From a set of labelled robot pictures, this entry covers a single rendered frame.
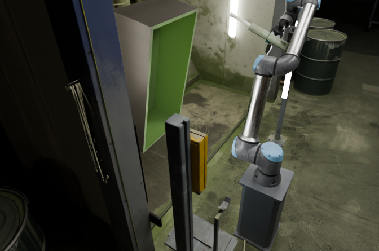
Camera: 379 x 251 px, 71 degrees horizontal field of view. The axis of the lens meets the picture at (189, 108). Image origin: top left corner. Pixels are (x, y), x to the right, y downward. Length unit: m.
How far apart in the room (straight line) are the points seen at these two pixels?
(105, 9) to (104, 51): 0.16
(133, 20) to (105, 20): 0.72
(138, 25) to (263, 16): 2.23
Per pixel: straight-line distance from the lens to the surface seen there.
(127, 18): 1.92
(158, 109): 2.97
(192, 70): 4.44
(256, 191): 1.98
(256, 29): 2.07
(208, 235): 1.55
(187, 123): 0.83
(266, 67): 1.79
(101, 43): 1.17
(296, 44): 1.88
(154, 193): 2.72
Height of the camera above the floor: 2.12
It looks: 33 degrees down
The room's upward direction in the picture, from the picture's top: 2 degrees counter-clockwise
